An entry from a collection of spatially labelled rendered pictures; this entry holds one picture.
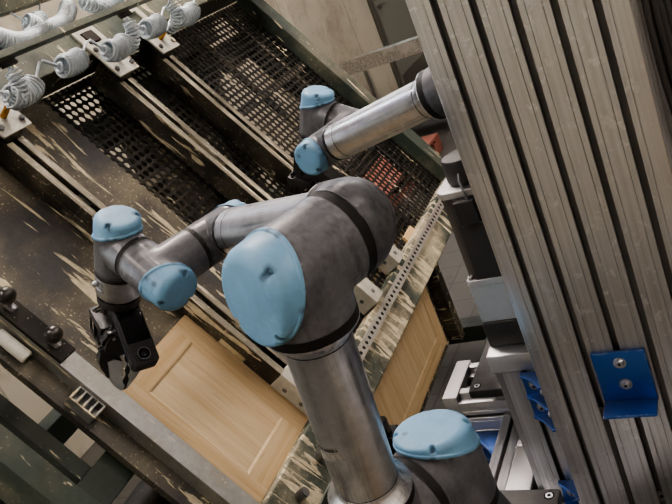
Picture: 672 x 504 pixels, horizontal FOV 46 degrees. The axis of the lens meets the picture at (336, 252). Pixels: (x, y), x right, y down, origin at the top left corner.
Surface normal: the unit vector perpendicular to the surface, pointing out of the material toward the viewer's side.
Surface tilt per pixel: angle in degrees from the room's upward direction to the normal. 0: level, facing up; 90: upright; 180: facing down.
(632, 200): 90
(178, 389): 59
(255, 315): 83
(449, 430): 8
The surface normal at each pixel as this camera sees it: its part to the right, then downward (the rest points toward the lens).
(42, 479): 0.55, -0.59
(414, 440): -0.28, -0.92
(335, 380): 0.27, 0.40
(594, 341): -0.36, 0.48
